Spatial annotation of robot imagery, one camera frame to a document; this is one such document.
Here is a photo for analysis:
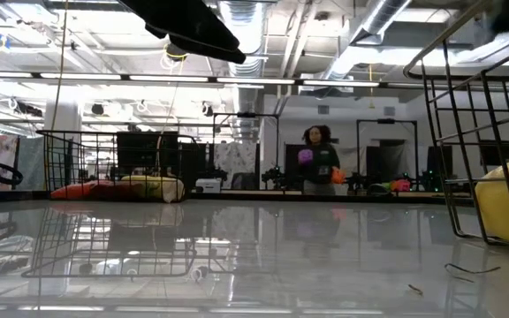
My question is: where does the dark red long pepper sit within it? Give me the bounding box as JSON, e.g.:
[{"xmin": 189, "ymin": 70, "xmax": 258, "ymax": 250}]
[{"xmin": 86, "ymin": 179, "xmax": 148, "ymax": 201}]

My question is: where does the yellow lemon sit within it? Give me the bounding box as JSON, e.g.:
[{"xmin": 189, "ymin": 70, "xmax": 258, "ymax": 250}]
[{"xmin": 474, "ymin": 154, "xmax": 509, "ymax": 249}]

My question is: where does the black monitor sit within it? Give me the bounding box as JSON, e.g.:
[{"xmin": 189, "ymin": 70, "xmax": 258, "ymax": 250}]
[{"xmin": 116, "ymin": 131, "xmax": 180, "ymax": 178}]

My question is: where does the white box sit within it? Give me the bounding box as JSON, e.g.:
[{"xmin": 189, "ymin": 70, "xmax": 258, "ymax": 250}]
[{"xmin": 194, "ymin": 178, "xmax": 223, "ymax": 194}]

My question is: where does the person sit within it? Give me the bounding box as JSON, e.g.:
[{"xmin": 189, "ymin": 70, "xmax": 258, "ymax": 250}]
[{"xmin": 297, "ymin": 124, "xmax": 347, "ymax": 196}]

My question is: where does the orange toy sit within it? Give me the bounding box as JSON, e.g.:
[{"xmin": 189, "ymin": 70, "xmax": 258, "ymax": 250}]
[{"xmin": 330, "ymin": 166, "xmax": 347, "ymax": 186}]

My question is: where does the silver ceiling duct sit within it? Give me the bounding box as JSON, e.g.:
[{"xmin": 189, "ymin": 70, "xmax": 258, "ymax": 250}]
[
  {"xmin": 217, "ymin": 0, "xmax": 268, "ymax": 133},
  {"xmin": 323, "ymin": 0, "xmax": 414, "ymax": 81}
]

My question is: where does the hanging yellow rope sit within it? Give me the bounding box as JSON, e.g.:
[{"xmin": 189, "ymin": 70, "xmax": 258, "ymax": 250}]
[{"xmin": 43, "ymin": 0, "xmax": 69, "ymax": 192}]

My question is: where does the grey wire basket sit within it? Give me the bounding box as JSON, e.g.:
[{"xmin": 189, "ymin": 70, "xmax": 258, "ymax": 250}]
[{"xmin": 402, "ymin": 0, "xmax": 509, "ymax": 256}]

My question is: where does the black wire basket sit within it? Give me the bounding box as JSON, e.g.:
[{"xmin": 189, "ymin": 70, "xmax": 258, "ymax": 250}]
[{"xmin": 35, "ymin": 128, "xmax": 199, "ymax": 203}]

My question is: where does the thin wire scrap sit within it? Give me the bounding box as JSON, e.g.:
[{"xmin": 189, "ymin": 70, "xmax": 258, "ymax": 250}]
[{"xmin": 444, "ymin": 263, "xmax": 502, "ymax": 284}]

